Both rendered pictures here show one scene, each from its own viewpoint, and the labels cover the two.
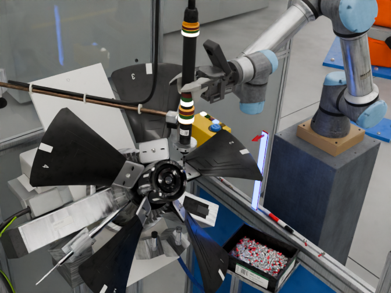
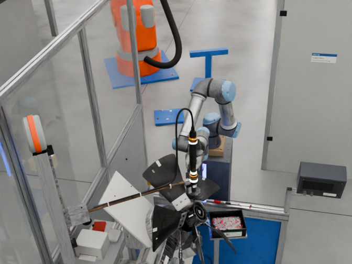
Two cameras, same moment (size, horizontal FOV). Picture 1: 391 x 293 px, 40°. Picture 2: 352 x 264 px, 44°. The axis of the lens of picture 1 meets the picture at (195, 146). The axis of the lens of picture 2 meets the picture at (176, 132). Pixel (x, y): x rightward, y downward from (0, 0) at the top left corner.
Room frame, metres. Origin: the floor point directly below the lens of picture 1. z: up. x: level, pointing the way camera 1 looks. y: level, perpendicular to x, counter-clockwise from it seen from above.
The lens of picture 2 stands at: (-0.10, 1.07, 2.90)
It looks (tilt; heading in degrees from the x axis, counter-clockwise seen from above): 35 degrees down; 326
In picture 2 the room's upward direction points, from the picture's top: 3 degrees counter-clockwise
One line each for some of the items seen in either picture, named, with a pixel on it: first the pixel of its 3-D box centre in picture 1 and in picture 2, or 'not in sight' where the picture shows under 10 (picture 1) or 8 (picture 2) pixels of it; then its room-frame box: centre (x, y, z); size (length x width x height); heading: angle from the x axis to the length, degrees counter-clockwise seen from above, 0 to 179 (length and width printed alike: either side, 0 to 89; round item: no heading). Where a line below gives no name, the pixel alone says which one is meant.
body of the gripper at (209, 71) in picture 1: (217, 80); (196, 154); (1.37, -0.05, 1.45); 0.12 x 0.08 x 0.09; 132
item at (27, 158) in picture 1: (42, 171); (91, 246); (1.60, 0.56, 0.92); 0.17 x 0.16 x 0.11; 42
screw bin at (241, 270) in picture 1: (258, 257); (227, 223); (1.30, -0.23, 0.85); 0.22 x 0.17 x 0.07; 58
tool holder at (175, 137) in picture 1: (182, 130); (191, 185); (1.29, 0.04, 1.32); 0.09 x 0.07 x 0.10; 77
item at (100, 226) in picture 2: not in sight; (98, 227); (1.75, 0.44, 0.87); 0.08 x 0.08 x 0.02; 52
